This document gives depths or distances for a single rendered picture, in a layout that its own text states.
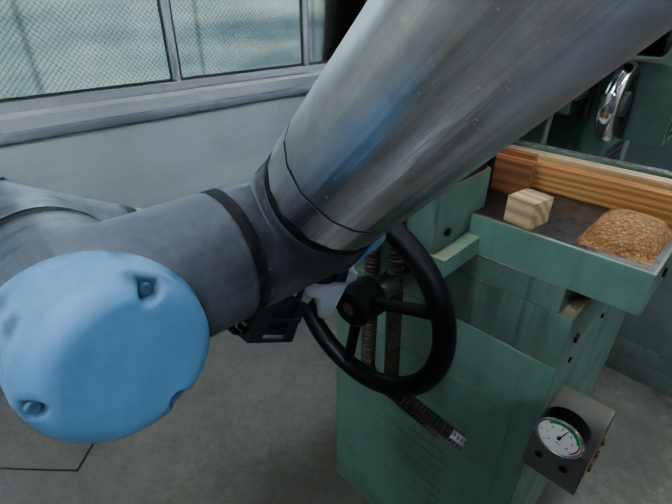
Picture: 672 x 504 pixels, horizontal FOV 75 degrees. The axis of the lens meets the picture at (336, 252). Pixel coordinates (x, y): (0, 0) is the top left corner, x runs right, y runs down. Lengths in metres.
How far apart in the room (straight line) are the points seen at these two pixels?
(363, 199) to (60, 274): 0.12
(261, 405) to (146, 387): 1.37
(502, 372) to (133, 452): 1.13
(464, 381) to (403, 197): 0.66
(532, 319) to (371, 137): 0.55
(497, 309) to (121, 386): 0.59
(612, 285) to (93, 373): 0.56
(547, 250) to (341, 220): 0.46
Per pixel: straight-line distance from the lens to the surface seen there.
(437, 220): 0.58
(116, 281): 0.18
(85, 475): 1.56
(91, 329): 0.18
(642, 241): 0.64
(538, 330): 0.70
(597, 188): 0.76
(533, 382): 0.75
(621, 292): 0.63
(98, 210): 0.31
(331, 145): 0.18
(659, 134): 0.89
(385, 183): 0.17
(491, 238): 0.66
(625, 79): 0.83
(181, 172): 1.83
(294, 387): 1.60
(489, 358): 0.77
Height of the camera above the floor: 1.17
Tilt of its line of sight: 30 degrees down
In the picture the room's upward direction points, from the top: straight up
